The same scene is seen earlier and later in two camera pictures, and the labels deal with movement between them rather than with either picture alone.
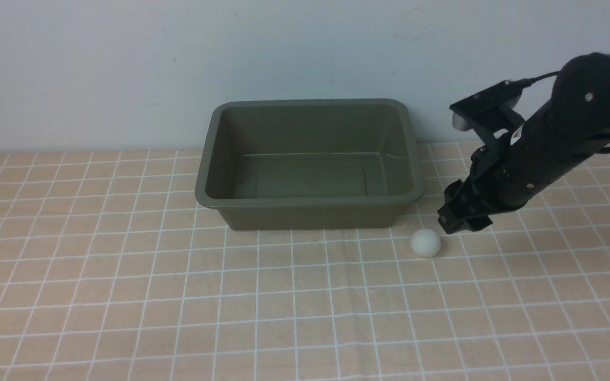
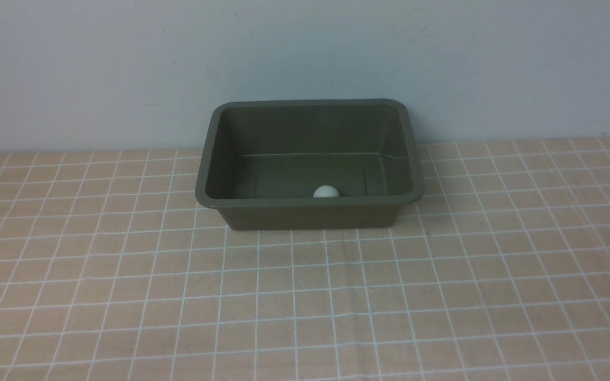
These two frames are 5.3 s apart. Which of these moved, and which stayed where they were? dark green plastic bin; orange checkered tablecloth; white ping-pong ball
Moved: white ping-pong ball
Stayed: orange checkered tablecloth; dark green plastic bin
